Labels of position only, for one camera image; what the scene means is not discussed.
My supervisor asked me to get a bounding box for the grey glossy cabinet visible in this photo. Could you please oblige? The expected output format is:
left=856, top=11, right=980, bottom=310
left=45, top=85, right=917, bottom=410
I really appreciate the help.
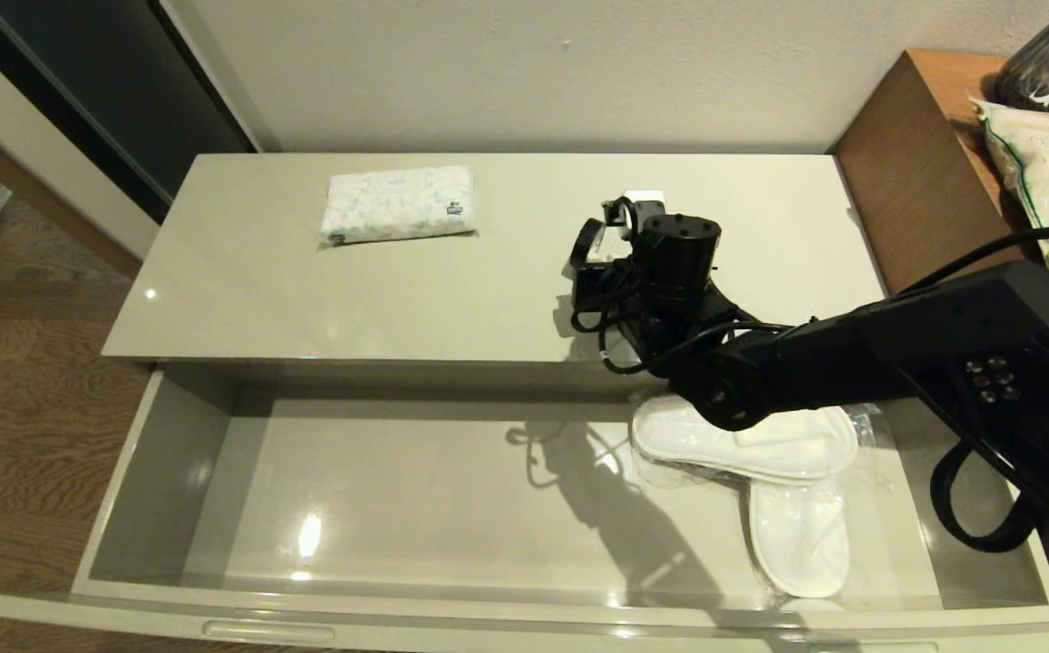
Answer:
left=100, top=152, right=983, bottom=404

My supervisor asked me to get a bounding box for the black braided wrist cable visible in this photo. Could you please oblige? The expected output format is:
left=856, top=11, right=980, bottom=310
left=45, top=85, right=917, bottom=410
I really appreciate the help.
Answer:
left=569, top=195, right=761, bottom=375

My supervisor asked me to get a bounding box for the white blue tissue pack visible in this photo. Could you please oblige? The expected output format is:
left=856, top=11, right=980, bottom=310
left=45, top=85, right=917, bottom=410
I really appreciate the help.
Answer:
left=320, top=165, right=478, bottom=248

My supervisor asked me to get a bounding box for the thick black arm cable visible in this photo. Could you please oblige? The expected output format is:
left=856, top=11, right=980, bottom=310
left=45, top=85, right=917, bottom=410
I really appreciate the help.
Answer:
left=896, top=227, right=1049, bottom=296
left=930, top=443, right=1037, bottom=554

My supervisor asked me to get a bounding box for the dark door panel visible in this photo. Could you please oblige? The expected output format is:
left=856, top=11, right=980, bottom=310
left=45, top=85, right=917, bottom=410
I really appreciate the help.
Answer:
left=0, top=0, right=260, bottom=226

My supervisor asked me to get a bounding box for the brown wooden door trim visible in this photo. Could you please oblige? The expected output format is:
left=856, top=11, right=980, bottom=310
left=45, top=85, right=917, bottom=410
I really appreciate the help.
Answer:
left=0, top=95, right=144, bottom=280

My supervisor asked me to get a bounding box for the white slippers pair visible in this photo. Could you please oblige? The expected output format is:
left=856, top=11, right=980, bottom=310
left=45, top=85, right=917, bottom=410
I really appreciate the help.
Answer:
left=628, top=388, right=879, bottom=491

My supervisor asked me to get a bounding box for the grey cabinet drawer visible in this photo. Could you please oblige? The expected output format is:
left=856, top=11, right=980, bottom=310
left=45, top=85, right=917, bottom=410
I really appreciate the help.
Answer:
left=0, top=363, right=1049, bottom=653

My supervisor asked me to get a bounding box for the brown wooden side cabinet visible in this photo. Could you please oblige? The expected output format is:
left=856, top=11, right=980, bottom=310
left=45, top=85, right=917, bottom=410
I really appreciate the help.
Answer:
left=832, top=50, right=1049, bottom=296

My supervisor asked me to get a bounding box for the single white bagged slipper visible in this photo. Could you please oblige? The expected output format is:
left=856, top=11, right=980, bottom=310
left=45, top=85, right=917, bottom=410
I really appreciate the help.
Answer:
left=748, top=479, right=851, bottom=599

